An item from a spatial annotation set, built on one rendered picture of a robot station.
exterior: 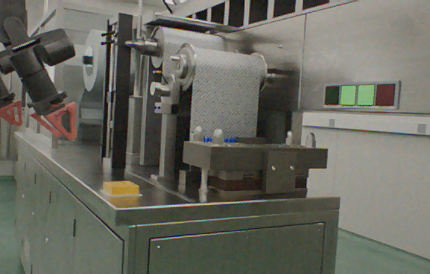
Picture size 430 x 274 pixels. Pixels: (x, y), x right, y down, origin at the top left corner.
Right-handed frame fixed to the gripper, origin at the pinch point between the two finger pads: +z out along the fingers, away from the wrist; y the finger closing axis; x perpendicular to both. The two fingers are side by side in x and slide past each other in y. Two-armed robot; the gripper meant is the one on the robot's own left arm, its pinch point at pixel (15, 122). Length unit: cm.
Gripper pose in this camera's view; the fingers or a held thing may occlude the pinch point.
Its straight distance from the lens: 149.9
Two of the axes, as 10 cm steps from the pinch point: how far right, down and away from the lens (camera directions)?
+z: 3.4, 8.8, 3.4
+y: -5.9, -0.8, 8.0
